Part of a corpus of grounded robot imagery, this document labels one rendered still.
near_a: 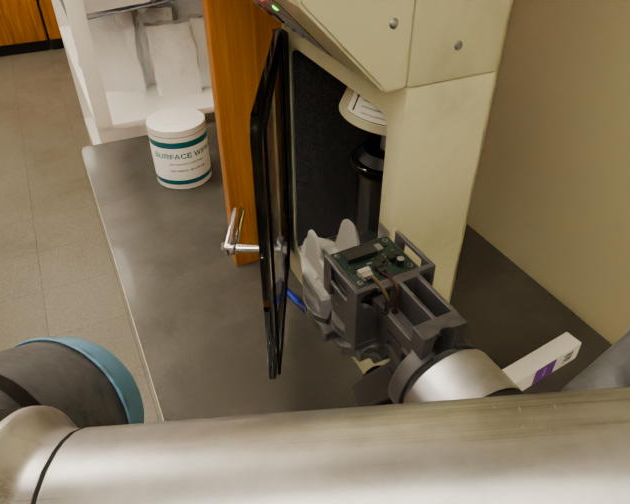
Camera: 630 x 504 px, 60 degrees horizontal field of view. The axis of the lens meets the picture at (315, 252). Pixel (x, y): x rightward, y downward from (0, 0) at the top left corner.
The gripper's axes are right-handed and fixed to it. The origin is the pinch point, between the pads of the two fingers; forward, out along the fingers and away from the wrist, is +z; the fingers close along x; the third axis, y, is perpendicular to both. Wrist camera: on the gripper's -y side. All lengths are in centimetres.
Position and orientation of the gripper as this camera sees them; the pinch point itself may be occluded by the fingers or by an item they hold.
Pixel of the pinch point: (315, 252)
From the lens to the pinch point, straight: 55.0
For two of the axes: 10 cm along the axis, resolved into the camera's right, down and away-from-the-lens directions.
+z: -4.5, -5.5, 7.0
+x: -8.9, 2.9, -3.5
